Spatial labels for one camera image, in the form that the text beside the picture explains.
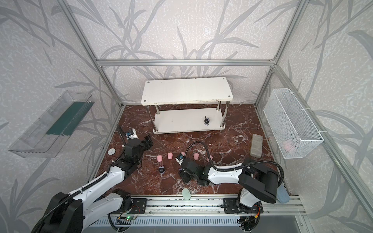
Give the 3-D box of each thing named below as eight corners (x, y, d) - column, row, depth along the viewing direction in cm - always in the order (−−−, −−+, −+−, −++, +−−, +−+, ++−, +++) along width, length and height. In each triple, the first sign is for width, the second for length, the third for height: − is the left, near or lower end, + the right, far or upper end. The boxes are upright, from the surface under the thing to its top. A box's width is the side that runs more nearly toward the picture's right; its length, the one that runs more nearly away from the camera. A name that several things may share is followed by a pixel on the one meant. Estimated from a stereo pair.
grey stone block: (249, 155, 94) (251, 153, 91) (251, 135, 104) (253, 133, 101) (259, 158, 93) (261, 156, 90) (261, 138, 102) (262, 135, 100)
